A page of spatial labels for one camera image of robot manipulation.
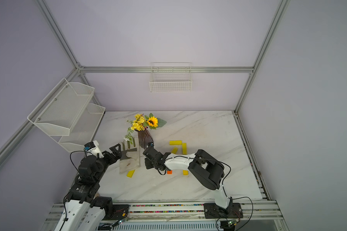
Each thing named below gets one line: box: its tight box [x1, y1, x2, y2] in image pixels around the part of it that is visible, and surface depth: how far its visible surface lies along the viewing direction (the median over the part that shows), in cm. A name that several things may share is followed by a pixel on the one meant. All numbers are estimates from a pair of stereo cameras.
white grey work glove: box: [119, 147, 140, 175], surface depth 92 cm
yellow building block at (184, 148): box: [182, 142, 188, 155], surface depth 100 cm
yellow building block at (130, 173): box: [126, 169, 135, 178], surface depth 88 cm
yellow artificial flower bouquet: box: [123, 112, 168, 148], surface depth 82 cm
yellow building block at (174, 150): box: [171, 146, 179, 155], surface depth 100 cm
